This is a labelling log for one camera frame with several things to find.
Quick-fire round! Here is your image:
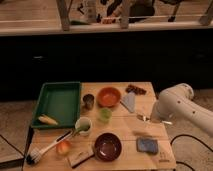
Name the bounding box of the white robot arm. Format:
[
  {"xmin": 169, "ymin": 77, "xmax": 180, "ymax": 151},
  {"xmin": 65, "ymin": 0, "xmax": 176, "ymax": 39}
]
[{"xmin": 152, "ymin": 83, "xmax": 213, "ymax": 137}]

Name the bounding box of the orange bowl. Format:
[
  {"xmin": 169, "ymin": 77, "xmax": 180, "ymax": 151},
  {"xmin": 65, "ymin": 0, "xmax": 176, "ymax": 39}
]
[{"xmin": 97, "ymin": 87, "xmax": 121, "ymax": 107}]

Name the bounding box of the dark purple bowl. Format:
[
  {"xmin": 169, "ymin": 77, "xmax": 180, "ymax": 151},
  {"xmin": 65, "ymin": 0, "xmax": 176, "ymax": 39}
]
[{"xmin": 94, "ymin": 133, "xmax": 122, "ymax": 162}]

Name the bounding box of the small metal cup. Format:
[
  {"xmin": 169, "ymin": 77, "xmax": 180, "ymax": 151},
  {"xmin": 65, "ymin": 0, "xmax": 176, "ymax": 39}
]
[{"xmin": 83, "ymin": 94, "xmax": 94, "ymax": 110}]

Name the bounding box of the dark grape bunch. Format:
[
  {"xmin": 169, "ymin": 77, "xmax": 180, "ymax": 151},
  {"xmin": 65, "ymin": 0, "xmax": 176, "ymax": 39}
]
[{"xmin": 125, "ymin": 84, "xmax": 146, "ymax": 95}]

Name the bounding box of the grey blue cloth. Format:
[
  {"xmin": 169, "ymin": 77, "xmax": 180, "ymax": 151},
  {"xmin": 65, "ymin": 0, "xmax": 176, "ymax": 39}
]
[{"xmin": 121, "ymin": 92, "xmax": 135, "ymax": 113}]

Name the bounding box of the small green cup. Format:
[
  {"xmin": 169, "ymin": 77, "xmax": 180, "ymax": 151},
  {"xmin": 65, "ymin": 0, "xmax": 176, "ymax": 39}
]
[{"xmin": 99, "ymin": 108, "xmax": 112, "ymax": 123}]

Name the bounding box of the white mug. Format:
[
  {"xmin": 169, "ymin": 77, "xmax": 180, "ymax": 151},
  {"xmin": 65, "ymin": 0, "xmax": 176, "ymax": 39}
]
[{"xmin": 75, "ymin": 117, "xmax": 92, "ymax": 136}]

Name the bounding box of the green spoon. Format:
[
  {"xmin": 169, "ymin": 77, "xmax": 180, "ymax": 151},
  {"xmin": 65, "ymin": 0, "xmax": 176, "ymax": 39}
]
[{"xmin": 71, "ymin": 125, "xmax": 90, "ymax": 137}]

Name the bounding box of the green plastic tray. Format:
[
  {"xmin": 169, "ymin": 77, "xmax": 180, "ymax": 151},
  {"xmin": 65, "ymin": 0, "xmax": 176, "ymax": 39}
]
[{"xmin": 31, "ymin": 82, "xmax": 81, "ymax": 129}]

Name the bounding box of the blue sponge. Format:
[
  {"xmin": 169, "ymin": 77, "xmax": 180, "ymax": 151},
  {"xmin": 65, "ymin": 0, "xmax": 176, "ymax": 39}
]
[{"xmin": 136, "ymin": 137, "xmax": 158, "ymax": 155}]

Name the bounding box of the peach fruit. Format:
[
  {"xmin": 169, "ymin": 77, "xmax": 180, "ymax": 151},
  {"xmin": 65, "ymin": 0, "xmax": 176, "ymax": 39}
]
[{"xmin": 56, "ymin": 140, "xmax": 71, "ymax": 155}]

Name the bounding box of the wooden block tool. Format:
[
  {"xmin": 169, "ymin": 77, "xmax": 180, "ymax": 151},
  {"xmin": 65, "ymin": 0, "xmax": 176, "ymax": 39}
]
[{"xmin": 69, "ymin": 149, "xmax": 94, "ymax": 168}]

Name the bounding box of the white dish brush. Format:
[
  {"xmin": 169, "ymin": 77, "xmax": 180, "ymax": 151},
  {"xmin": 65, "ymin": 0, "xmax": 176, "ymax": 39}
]
[{"xmin": 26, "ymin": 131, "xmax": 72, "ymax": 165}]

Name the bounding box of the black floor cable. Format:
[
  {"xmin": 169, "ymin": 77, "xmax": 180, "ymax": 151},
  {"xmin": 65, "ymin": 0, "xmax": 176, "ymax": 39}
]
[{"xmin": 170, "ymin": 133, "xmax": 213, "ymax": 171}]

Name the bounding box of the wooden shelf rail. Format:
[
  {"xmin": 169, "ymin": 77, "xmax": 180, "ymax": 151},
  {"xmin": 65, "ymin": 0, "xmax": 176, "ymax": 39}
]
[{"xmin": 0, "ymin": 0, "xmax": 211, "ymax": 36}]

